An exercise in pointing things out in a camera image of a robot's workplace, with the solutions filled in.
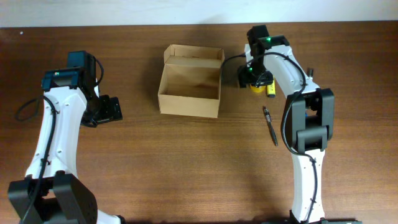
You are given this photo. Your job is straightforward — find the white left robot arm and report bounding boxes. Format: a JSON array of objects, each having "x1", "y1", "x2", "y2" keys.
[{"x1": 7, "y1": 50, "x2": 125, "y2": 224}]

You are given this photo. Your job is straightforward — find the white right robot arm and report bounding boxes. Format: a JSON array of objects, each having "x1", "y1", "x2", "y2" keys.
[{"x1": 238, "y1": 25, "x2": 335, "y2": 223}]

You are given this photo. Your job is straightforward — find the yellow tape roll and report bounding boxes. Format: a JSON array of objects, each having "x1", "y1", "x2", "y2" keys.
[{"x1": 249, "y1": 85, "x2": 266, "y2": 93}]

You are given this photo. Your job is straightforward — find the black clear pen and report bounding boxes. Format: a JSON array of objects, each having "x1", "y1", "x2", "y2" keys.
[{"x1": 262, "y1": 106, "x2": 278, "y2": 146}]

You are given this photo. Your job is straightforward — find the white whiteboard marker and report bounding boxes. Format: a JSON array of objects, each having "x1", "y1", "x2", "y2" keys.
[{"x1": 307, "y1": 68, "x2": 314, "y2": 78}]

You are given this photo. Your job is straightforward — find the cardboard box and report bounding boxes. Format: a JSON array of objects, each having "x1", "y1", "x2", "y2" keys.
[{"x1": 158, "y1": 44, "x2": 224, "y2": 118}]

